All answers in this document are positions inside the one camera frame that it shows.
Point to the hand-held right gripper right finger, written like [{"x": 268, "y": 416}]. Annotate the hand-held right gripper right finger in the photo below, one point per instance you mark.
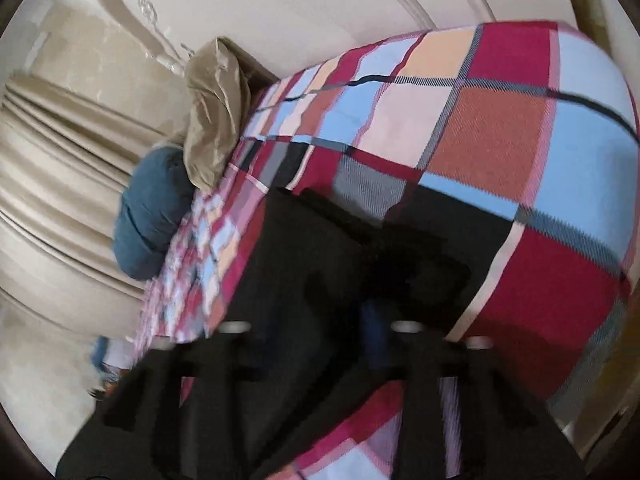
[{"x": 375, "y": 332}]

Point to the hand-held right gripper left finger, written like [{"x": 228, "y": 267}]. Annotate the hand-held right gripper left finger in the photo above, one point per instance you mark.
[{"x": 247, "y": 360}]

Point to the black pants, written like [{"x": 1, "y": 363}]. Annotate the black pants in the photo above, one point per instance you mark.
[{"x": 310, "y": 240}]

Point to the blue cloth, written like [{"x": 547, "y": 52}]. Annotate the blue cloth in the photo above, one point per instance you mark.
[{"x": 99, "y": 351}]

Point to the blue pillow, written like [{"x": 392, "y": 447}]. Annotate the blue pillow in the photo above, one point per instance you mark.
[{"x": 150, "y": 210}]

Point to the plaid bed cover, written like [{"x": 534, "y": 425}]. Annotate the plaid bed cover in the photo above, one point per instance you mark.
[{"x": 500, "y": 135}]

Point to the tan pillow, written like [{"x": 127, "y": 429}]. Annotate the tan pillow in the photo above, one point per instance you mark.
[{"x": 215, "y": 110}]

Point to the beige curtain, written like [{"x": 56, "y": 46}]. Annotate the beige curtain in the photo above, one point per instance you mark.
[{"x": 50, "y": 185}]

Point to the white bed headboard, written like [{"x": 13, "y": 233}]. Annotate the white bed headboard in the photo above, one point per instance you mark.
[{"x": 300, "y": 10}]

